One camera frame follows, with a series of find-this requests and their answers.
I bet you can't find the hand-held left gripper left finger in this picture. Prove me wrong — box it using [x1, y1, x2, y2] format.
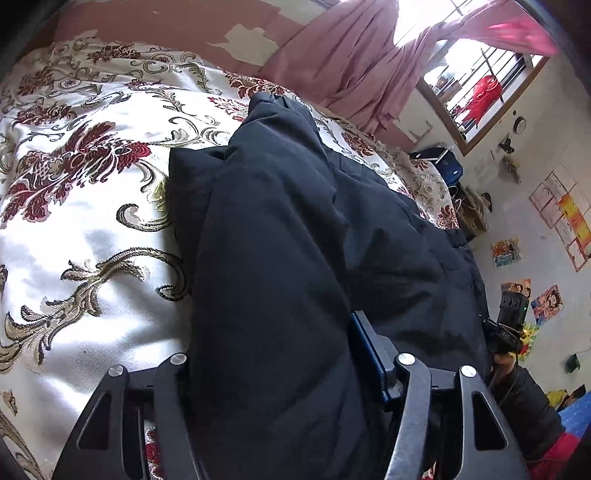
[51, 353, 206, 480]

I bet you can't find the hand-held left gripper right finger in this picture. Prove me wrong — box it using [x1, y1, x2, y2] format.
[348, 311, 532, 480]

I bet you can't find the black padded jacket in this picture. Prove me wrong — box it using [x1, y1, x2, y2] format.
[168, 92, 492, 480]

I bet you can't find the person's right forearm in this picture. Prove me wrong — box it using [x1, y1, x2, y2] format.
[489, 353, 566, 462]

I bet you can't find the wooden bedside shelf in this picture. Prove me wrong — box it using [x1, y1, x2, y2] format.
[455, 185, 492, 236]

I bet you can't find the blue dotted mat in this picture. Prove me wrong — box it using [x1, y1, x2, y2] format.
[558, 392, 591, 435]

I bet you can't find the pink cloth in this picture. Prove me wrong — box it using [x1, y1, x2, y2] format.
[526, 431, 583, 480]

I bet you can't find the blue bag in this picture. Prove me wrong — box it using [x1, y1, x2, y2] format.
[411, 148, 464, 183]

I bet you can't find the floral patterned bedspread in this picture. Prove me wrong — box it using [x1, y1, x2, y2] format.
[0, 39, 460, 480]

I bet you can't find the red hanging garment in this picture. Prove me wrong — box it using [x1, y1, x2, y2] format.
[462, 76, 504, 127]

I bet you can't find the wooden framed window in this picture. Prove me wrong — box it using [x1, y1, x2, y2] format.
[416, 39, 550, 155]

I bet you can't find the pink curtain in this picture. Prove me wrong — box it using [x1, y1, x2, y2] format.
[365, 0, 560, 148]
[259, 0, 402, 134]

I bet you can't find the yellow cartoon wall picture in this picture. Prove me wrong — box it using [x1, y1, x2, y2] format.
[519, 323, 542, 358]

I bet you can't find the cluster of wall papers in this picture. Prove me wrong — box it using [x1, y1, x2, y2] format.
[529, 164, 591, 273]

